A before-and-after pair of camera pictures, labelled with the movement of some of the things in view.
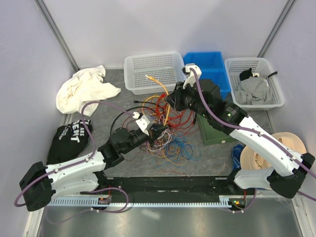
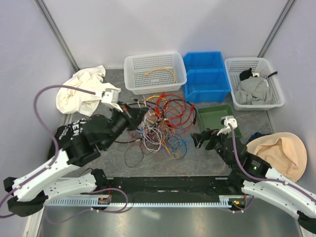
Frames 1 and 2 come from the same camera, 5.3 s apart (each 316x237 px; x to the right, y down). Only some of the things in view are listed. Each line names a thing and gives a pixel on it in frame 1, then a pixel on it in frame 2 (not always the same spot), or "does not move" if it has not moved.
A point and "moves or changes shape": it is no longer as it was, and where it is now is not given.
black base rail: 170,186 does not move
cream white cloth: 85,86 does not move
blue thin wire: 178,146 moves or changes shape
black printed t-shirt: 68,141 does not move
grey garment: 254,91 does not move
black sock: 246,74 does not move
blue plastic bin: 212,64 does not move
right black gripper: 177,96 -> 206,134
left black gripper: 154,132 -> 133,114
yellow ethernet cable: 168,97 -> 148,72
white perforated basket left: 153,74 does not move
